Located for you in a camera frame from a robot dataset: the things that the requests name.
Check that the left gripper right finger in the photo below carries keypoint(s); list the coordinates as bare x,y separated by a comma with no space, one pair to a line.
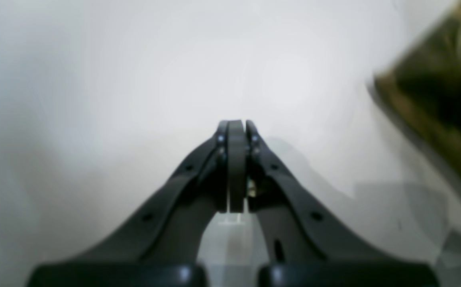
307,245

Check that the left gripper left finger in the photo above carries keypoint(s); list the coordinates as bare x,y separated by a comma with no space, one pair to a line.
157,246

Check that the camouflage t-shirt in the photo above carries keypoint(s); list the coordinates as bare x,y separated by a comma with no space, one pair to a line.
424,89

